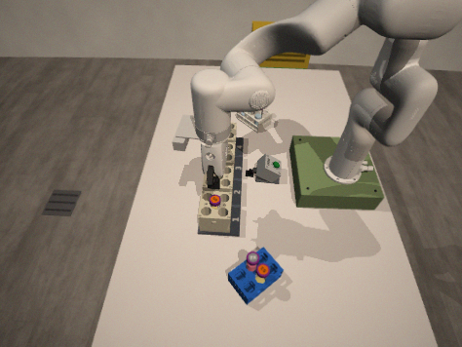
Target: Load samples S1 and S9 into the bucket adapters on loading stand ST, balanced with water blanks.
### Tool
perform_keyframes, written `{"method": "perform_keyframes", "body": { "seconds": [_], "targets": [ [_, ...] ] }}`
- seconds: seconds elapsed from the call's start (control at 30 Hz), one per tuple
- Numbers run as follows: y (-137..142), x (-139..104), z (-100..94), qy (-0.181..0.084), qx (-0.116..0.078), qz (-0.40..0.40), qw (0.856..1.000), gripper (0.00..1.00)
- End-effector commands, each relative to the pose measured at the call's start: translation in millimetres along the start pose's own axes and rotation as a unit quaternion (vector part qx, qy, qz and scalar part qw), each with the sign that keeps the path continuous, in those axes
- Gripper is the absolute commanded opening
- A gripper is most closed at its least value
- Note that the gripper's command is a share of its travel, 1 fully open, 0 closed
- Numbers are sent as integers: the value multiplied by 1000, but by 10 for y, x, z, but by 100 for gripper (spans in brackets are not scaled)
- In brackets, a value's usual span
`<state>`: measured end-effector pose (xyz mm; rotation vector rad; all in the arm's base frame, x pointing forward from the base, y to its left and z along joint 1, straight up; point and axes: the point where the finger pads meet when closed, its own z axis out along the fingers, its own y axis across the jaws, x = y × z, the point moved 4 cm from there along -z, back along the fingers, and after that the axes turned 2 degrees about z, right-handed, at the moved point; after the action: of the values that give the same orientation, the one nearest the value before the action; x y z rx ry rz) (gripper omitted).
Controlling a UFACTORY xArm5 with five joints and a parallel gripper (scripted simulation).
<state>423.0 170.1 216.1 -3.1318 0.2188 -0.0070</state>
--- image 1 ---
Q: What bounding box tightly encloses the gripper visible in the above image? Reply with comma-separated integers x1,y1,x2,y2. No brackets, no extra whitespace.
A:
199,137,229,189

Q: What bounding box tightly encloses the beige bucket adapter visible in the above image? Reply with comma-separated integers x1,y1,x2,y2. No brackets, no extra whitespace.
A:
203,166,234,195
228,123,237,150
226,142,235,166
198,191,232,233

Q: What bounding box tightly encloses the blue tube rack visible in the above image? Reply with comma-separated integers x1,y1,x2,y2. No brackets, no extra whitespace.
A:
228,248,282,304

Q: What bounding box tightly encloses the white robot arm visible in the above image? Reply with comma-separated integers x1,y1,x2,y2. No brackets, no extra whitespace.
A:
173,0,462,184

